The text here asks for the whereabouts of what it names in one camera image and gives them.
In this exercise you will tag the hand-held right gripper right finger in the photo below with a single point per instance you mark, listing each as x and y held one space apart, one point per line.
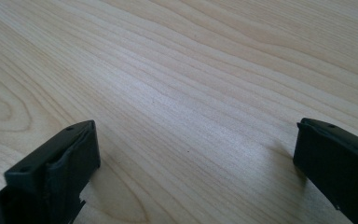
338 165

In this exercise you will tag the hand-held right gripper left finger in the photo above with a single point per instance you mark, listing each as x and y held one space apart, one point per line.
60 168

